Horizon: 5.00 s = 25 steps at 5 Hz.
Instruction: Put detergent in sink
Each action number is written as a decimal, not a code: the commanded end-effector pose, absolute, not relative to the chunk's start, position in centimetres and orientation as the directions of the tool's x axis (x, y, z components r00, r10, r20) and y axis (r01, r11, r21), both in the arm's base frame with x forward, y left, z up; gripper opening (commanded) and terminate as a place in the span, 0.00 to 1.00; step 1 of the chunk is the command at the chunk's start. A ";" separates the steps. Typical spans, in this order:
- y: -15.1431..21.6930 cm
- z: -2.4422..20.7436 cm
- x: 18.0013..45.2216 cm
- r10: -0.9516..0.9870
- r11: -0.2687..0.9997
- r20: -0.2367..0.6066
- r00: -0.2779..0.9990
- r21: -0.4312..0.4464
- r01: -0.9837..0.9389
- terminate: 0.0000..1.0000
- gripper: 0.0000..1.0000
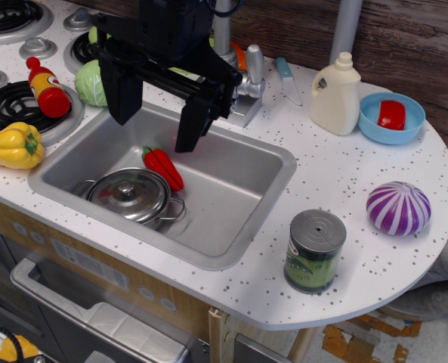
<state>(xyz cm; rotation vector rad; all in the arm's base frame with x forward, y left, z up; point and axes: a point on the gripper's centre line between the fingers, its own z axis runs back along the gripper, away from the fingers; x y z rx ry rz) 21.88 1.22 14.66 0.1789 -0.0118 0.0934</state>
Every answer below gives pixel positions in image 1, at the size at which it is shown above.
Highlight small green toy pear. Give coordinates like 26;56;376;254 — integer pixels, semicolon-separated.
88;26;98;45

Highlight back right black burner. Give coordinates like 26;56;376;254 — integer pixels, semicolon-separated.
63;32;96;75

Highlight light blue bowl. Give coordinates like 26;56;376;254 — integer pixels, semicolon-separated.
358;92;425;145

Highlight yellow object with black cable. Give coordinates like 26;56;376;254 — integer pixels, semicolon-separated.
0;325;39;362

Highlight red toy food slice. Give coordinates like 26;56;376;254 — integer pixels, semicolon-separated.
377;100;406;131

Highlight blue handled toy knife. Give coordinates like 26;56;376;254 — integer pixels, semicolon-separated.
275;57;303;107

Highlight red toy chili pepper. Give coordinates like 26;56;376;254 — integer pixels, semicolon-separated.
142;146;184;191

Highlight red yellow ketchup bottle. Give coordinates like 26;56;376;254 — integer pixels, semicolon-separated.
26;57;71;118

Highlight purple white striped onion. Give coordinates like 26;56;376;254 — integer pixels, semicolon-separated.
366;181;432;237

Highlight silver toy faucet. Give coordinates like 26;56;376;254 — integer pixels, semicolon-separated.
213;1;266;128

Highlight black burner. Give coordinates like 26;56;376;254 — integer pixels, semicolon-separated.
63;32;96;75
0;81;85;147
0;1;53;45

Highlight silver oven door handle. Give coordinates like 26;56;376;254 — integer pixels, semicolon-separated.
11;258;190;362

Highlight yellow toy bell pepper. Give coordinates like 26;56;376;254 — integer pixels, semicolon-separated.
0;122;44;169

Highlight steel pot with lid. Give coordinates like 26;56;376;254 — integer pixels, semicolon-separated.
73;168;187;230

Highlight silver toy sink basin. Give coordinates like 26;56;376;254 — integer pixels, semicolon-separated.
29;103;296;270

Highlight cream detergent bottle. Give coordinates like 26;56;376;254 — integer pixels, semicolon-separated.
309;52;361;136

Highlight orange toy carrot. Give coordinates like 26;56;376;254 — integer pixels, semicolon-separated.
230;41;247;71

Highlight front left black burner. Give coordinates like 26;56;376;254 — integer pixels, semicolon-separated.
0;81;85;147

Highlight grey vertical pole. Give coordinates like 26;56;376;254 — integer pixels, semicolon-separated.
329;0;363;64

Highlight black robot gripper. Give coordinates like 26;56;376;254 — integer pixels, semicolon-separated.
91;1;243;153

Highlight green toy cabbage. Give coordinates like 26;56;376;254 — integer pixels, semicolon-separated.
74;60;107;107

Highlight back left black burner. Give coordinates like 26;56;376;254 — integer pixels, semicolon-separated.
0;1;53;45

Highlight green labelled toy can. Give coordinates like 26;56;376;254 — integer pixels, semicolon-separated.
283;209;347;294

